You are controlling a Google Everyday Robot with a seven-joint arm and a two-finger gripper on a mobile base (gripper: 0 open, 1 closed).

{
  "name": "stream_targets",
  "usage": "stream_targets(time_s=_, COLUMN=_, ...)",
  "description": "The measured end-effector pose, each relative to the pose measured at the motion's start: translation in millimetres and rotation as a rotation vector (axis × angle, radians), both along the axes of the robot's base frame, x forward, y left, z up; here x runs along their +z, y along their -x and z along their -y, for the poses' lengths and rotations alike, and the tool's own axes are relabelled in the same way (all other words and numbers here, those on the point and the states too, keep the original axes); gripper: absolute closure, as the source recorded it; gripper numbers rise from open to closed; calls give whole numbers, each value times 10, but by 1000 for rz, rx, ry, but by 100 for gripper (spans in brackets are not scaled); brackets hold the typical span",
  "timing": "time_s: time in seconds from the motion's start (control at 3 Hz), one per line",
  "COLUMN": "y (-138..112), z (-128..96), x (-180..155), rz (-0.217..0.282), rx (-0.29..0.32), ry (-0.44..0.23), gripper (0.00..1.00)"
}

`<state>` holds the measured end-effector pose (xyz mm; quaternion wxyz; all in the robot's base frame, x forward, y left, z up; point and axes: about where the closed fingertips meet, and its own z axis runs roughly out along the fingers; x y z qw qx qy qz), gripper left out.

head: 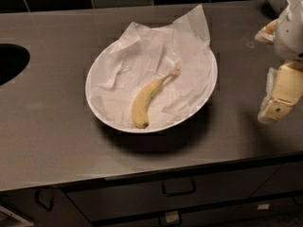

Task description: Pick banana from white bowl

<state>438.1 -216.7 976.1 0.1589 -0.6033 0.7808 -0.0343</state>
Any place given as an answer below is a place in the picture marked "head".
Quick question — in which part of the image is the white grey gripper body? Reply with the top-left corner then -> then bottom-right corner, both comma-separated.
274,0 -> 303,61

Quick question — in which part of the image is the white paper liner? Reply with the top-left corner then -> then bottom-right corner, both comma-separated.
89,4 -> 217,131

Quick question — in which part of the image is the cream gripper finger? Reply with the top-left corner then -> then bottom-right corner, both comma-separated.
255,19 -> 277,44
258,61 -> 303,124

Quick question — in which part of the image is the dark cabinet door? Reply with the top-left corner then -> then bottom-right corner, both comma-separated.
0,189 -> 92,227

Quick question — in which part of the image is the dark upper drawer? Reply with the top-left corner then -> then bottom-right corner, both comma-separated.
67,166 -> 276,221

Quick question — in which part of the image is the yellow banana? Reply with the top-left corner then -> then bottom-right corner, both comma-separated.
132,69 -> 181,129

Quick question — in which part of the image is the white oval bowl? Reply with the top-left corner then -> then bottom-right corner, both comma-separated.
84,34 -> 219,134

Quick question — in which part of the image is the dark drawer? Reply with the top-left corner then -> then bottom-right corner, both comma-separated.
93,196 -> 303,227
67,166 -> 276,221

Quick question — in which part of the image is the dark lower drawer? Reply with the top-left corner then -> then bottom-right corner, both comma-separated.
93,196 -> 303,227

